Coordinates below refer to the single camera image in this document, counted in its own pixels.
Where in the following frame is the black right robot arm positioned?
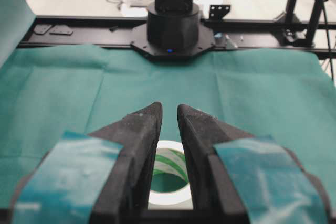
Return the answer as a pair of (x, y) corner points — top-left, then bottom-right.
(147, 0), (199, 53)

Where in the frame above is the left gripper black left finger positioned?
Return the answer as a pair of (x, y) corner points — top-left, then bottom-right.
(0, 101), (163, 224)

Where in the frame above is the white duct tape roll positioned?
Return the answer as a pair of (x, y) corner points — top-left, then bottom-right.
(148, 140), (193, 210)

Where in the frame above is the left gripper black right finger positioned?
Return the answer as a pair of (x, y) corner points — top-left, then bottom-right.
(177, 104), (336, 224)

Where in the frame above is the green cloth table cover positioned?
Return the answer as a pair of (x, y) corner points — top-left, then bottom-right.
(1, 0), (335, 208)

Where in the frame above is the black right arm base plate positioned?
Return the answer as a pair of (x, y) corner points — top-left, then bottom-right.
(130, 24), (215, 61)

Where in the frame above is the black aluminium frame rail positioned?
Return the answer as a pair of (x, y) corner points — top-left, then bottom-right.
(18, 16), (335, 60)

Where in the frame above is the black perforated corner bracket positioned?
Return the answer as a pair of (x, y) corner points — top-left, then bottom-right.
(209, 5), (231, 20)

